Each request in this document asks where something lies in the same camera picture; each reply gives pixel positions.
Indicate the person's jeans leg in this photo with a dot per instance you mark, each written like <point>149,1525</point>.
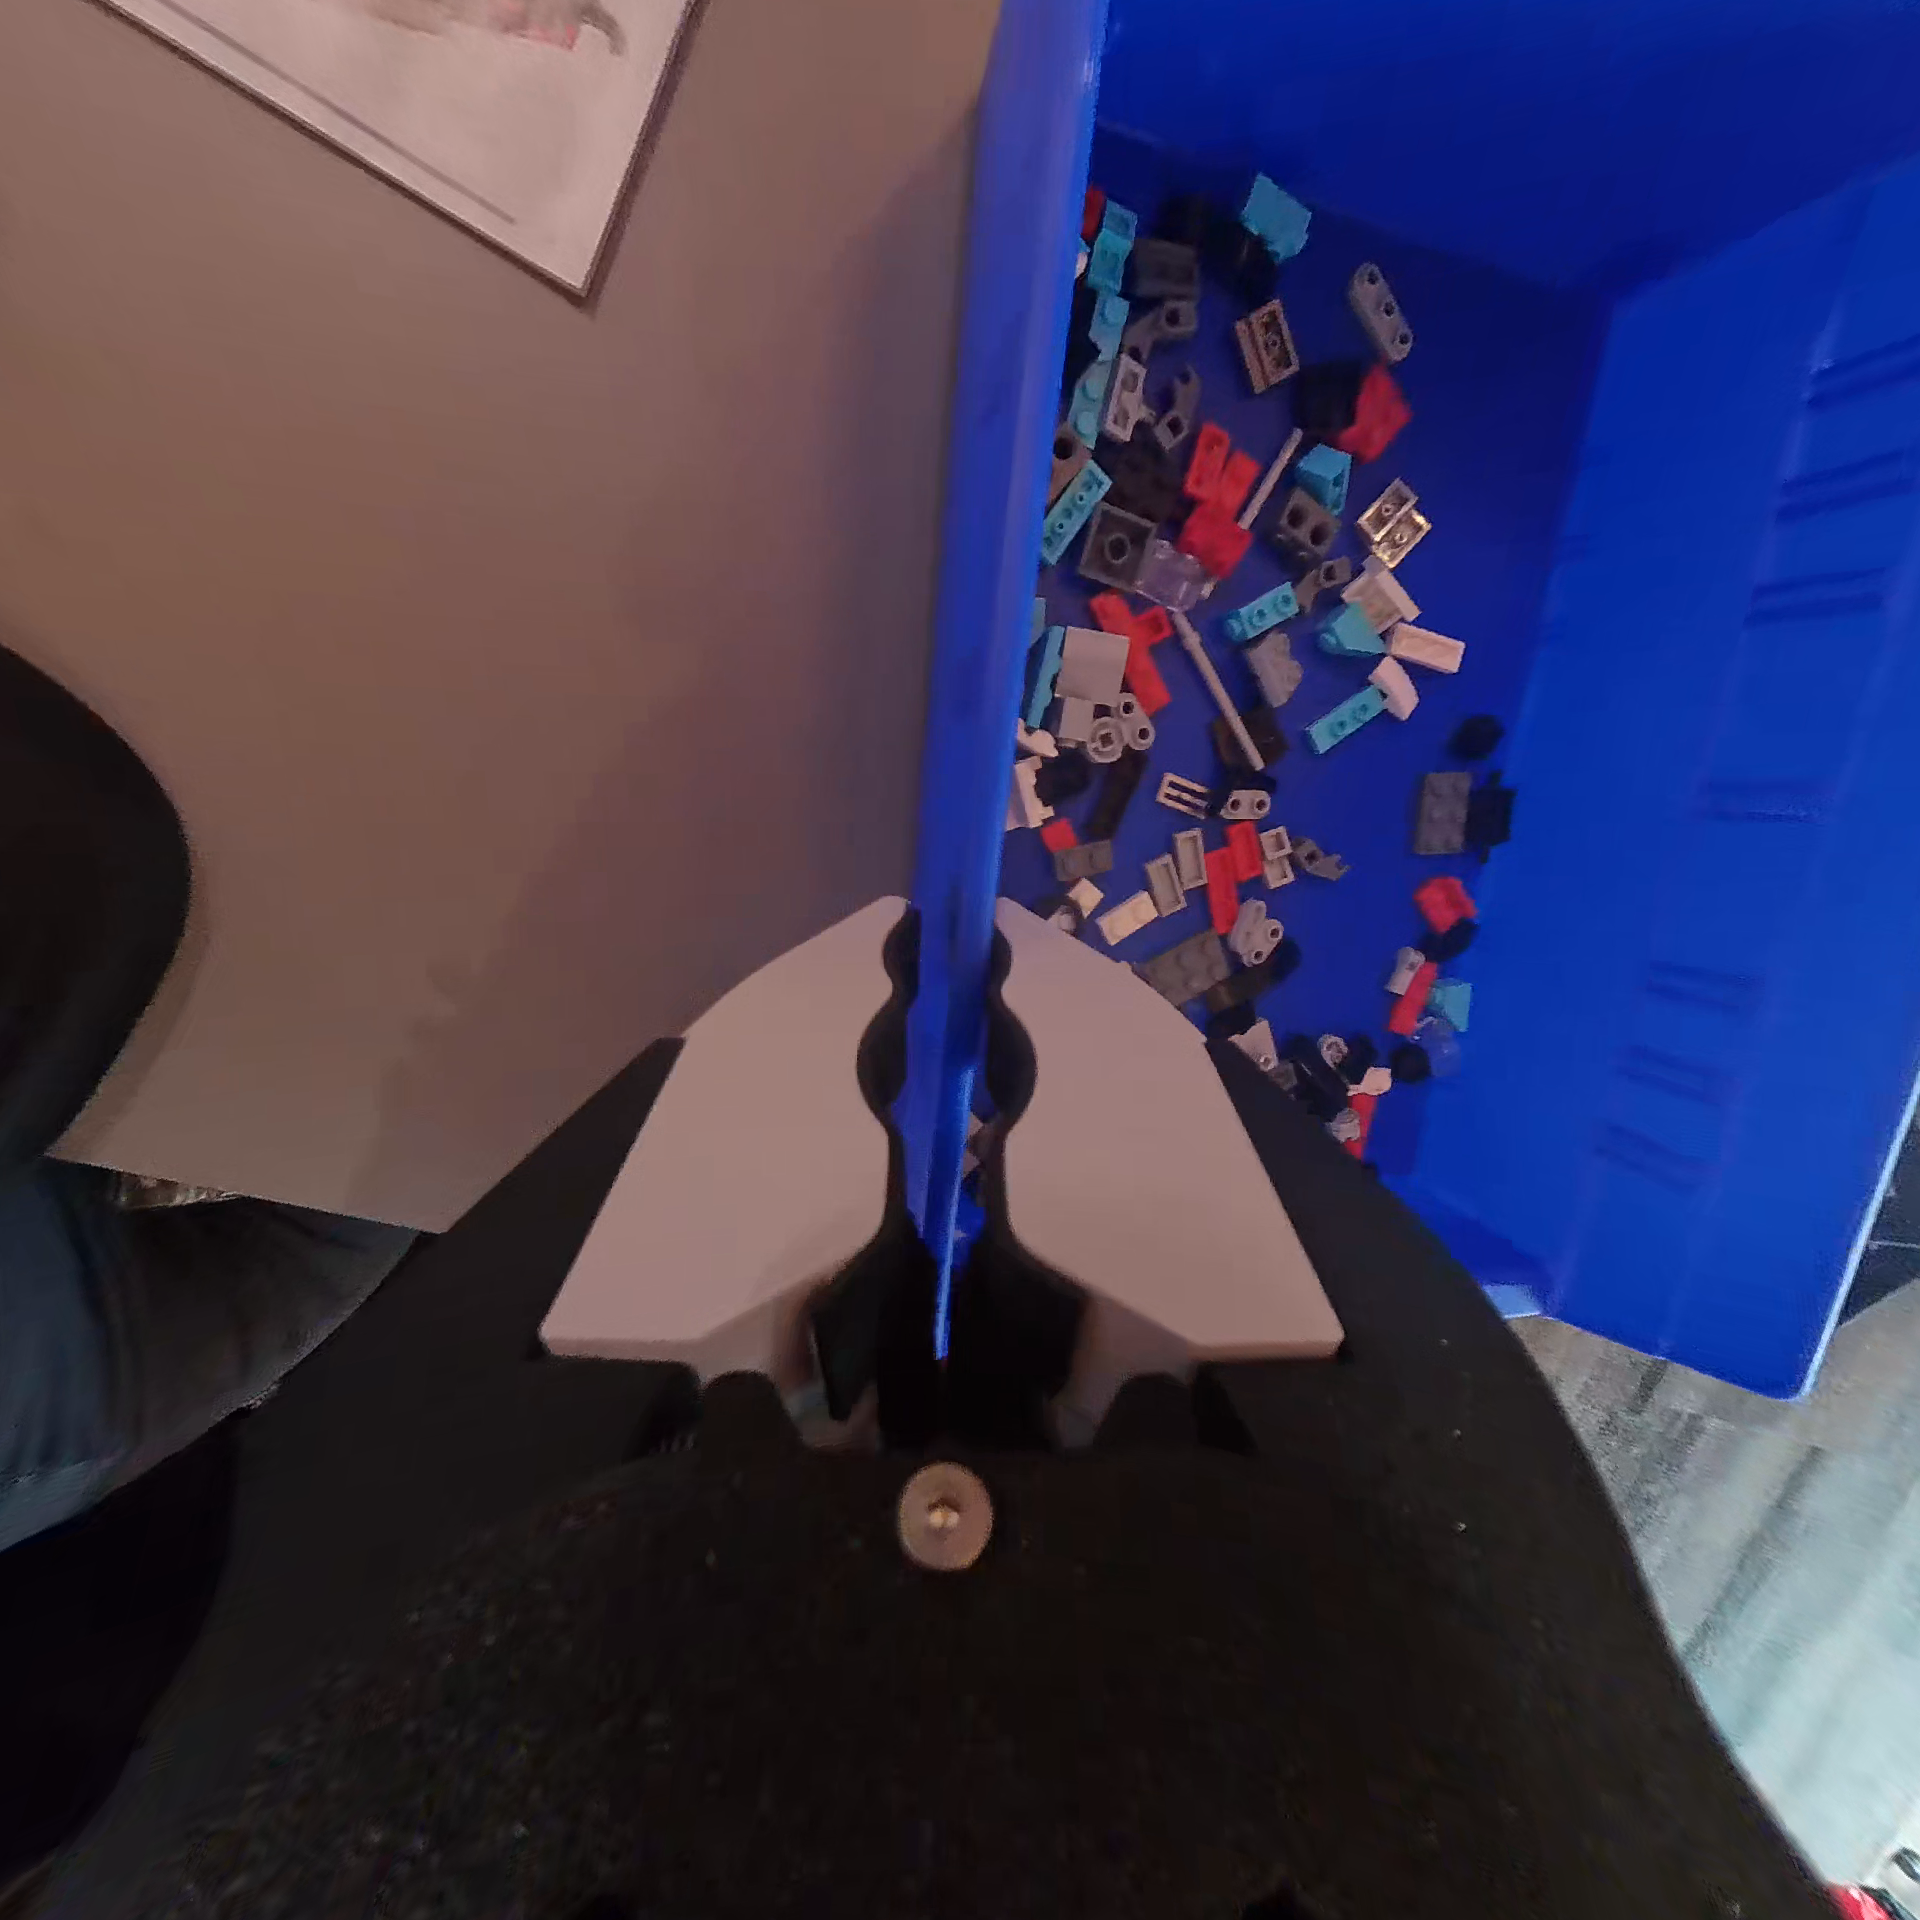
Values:
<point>149,1320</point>

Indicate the open instruction booklet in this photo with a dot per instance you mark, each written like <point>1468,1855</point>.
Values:
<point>452,120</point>

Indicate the pile of lego bricks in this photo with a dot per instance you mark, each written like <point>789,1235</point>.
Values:
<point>1214,540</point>

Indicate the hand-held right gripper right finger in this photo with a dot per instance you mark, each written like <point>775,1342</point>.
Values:
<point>1170,1184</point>

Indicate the blue plastic bin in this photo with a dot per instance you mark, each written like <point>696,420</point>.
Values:
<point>1652,750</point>

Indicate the black quilted cushion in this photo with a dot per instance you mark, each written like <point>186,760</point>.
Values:
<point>76,902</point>

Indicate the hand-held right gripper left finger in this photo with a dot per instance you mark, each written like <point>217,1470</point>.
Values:
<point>720,1184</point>

